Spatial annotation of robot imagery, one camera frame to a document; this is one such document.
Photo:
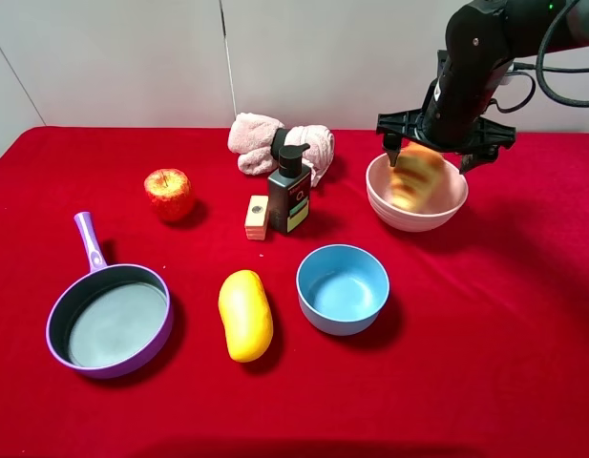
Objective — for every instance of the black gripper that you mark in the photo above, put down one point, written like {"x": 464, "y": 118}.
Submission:
{"x": 448, "y": 123}

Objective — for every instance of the golden croissant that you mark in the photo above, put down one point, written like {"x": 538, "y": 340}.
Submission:
{"x": 418, "y": 171}

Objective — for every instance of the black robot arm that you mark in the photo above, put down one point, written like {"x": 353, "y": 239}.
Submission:
{"x": 483, "y": 40}

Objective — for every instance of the pink bowl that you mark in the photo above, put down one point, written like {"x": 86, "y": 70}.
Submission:
{"x": 445, "y": 201}

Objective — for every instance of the black pump bottle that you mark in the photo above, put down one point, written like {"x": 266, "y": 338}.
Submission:
{"x": 288, "y": 189}

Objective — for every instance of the blue bowl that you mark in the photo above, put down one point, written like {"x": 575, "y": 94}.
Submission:
{"x": 341, "y": 289}

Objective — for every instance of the pink rolled towel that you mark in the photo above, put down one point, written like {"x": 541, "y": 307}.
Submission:
{"x": 256, "y": 139}

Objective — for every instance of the small wooden block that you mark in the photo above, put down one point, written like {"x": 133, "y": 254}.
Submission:
{"x": 256, "y": 219}

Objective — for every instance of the yellow mango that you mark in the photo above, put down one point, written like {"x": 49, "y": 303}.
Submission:
{"x": 246, "y": 316}

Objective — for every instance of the red apple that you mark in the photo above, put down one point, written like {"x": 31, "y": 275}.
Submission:
{"x": 170, "y": 193}

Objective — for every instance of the red tablecloth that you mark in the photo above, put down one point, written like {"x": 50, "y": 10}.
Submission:
{"x": 481, "y": 350}

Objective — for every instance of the purple frying pan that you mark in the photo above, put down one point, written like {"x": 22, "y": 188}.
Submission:
{"x": 112, "y": 321}

